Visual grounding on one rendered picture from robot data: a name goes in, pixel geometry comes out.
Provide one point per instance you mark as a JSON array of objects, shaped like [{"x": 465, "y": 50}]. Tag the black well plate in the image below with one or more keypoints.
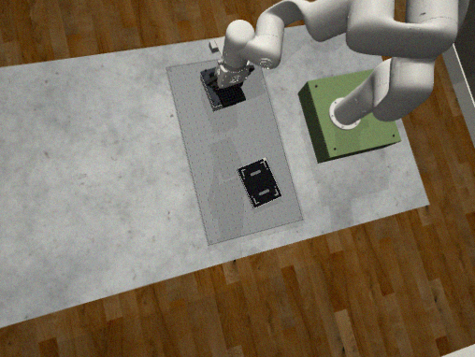
[{"x": 230, "y": 95}]

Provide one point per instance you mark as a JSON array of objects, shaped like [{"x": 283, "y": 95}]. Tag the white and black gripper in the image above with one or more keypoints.
[{"x": 226, "y": 78}]

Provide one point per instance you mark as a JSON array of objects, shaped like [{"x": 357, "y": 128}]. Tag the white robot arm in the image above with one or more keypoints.
[{"x": 370, "y": 29}]

